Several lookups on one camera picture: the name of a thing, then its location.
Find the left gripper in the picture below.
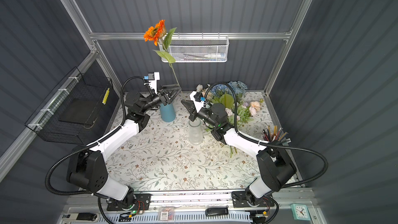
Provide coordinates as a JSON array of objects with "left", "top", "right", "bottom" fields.
[{"left": 140, "top": 83, "right": 179, "bottom": 116}]

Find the clear glass vase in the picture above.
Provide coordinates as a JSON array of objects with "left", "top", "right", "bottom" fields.
[{"left": 189, "top": 118, "right": 203, "bottom": 145}]

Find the peach peony stem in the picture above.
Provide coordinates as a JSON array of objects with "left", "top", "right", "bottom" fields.
[{"left": 249, "top": 101, "right": 261, "bottom": 117}]

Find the lilac white flower bunch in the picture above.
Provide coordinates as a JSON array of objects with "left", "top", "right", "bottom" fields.
[{"left": 226, "top": 108, "right": 234, "bottom": 121}]

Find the blue hydrangea flower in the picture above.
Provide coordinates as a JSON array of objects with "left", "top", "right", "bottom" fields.
[{"left": 211, "top": 81, "right": 248, "bottom": 101}]

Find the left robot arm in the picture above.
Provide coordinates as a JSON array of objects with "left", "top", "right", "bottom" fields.
[{"left": 66, "top": 84, "right": 181, "bottom": 203}]

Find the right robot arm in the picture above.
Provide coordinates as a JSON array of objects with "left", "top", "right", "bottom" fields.
[{"left": 181, "top": 100, "right": 296, "bottom": 206}]

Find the teal ceramic vase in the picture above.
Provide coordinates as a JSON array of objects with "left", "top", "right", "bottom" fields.
[{"left": 160, "top": 103, "right": 176, "bottom": 122}]

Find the white tube in basket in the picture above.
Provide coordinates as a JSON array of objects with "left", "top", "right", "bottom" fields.
[{"left": 204, "top": 53, "right": 226, "bottom": 60}]

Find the yellow marker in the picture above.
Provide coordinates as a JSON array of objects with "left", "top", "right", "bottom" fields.
[{"left": 102, "top": 88, "right": 110, "bottom": 105}]

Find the pink pencil cup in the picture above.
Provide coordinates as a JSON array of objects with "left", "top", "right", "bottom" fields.
[{"left": 262, "top": 125, "right": 291, "bottom": 148}]

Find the black pad in basket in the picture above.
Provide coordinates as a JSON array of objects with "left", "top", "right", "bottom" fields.
[{"left": 59, "top": 98, "right": 97, "bottom": 126}]

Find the black remote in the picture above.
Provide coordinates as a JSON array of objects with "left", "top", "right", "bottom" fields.
[{"left": 205, "top": 207, "right": 229, "bottom": 217}]

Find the small clear parts box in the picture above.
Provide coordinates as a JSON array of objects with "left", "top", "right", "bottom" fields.
[{"left": 158, "top": 207, "right": 175, "bottom": 222}]

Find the teal desk clock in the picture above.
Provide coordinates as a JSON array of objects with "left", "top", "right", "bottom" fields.
[{"left": 291, "top": 204, "right": 311, "bottom": 221}]

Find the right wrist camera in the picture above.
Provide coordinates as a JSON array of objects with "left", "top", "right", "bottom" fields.
[{"left": 190, "top": 91, "right": 206, "bottom": 113}]

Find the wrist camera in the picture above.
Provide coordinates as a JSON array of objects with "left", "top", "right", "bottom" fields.
[
  {"left": 143, "top": 72, "right": 160, "bottom": 94},
  {"left": 190, "top": 91, "right": 206, "bottom": 113}
]

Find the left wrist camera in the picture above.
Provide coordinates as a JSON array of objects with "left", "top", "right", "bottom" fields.
[{"left": 143, "top": 72, "right": 160, "bottom": 94}]

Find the white wire basket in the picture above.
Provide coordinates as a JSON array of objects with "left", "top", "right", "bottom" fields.
[{"left": 169, "top": 33, "right": 230, "bottom": 63}]

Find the black wire basket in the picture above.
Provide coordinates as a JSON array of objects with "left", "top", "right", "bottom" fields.
[{"left": 25, "top": 70, "right": 119, "bottom": 145}]

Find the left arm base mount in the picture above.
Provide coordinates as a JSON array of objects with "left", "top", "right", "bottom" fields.
[{"left": 106, "top": 194, "right": 152, "bottom": 212}]

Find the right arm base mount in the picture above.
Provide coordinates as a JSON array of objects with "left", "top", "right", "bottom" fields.
[{"left": 231, "top": 191, "right": 275, "bottom": 208}]

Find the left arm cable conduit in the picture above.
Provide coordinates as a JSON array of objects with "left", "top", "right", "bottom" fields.
[{"left": 45, "top": 76, "right": 147, "bottom": 224}]

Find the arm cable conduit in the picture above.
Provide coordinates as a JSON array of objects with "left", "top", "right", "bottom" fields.
[
  {"left": 203, "top": 82, "right": 329, "bottom": 190},
  {"left": 45, "top": 76, "right": 147, "bottom": 224}
]

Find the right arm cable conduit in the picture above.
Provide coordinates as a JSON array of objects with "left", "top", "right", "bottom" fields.
[{"left": 203, "top": 82, "right": 329, "bottom": 190}]

